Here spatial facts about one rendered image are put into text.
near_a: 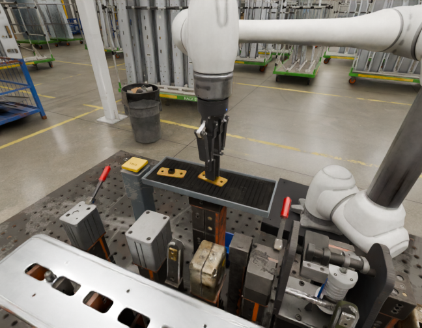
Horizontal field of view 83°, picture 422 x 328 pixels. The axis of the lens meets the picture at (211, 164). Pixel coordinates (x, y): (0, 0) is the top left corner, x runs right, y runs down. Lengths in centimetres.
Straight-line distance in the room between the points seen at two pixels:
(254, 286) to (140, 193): 44
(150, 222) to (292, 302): 41
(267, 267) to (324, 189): 54
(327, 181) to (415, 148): 33
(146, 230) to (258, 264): 28
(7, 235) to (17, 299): 72
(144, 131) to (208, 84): 286
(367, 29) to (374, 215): 55
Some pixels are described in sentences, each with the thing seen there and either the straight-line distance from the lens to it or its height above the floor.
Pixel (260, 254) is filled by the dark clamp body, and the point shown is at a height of 108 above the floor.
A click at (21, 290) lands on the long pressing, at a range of 81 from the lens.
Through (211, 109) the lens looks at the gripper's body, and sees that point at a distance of 56.
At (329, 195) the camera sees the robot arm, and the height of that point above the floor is 96.
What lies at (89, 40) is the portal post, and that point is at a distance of 415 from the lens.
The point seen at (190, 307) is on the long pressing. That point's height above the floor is 100.
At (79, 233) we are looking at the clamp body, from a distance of 83.
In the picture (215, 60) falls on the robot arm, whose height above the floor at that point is 149.
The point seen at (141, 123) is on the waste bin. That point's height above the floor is 30.
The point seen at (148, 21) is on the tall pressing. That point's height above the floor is 138.
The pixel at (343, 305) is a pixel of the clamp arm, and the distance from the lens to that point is 59.
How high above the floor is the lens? 158
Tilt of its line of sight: 33 degrees down
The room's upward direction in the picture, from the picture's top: straight up
